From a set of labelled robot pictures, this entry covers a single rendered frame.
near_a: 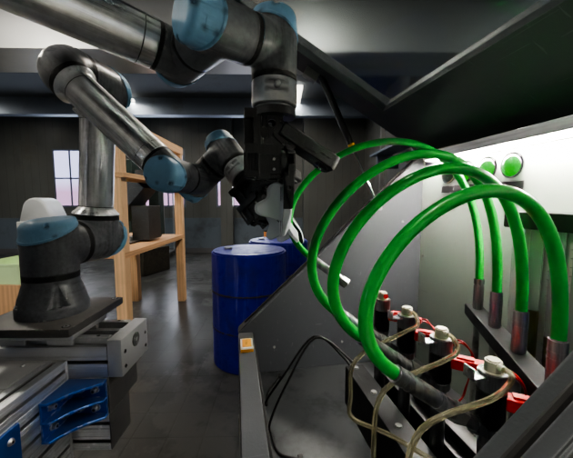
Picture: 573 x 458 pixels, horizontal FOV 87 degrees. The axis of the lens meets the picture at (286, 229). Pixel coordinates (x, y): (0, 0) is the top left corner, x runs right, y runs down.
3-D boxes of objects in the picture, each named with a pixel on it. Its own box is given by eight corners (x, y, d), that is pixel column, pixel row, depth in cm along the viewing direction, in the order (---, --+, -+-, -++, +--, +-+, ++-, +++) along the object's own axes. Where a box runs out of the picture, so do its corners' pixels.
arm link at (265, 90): (292, 93, 54) (302, 74, 46) (292, 119, 55) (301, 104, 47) (250, 90, 53) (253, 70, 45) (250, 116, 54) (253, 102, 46)
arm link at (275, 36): (236, 13, 49) (277, 32, 55) (237, 83, 50) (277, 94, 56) (266, -14, 43) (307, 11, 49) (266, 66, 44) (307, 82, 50)
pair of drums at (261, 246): (308, 315, 347) (309, 234, 338) (303, 381, 221) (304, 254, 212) (242, 313, 355) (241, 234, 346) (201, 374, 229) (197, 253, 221)
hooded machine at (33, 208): (78, 263, 635) (75, 197, 623) (55, 270, 574) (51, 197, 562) (44, 263, 637) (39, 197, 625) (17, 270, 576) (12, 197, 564)
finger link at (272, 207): (255, 236, 52) (255, 182, 51) (289, 235, 53) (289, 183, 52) (256, 238, 49) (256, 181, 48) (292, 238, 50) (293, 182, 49)
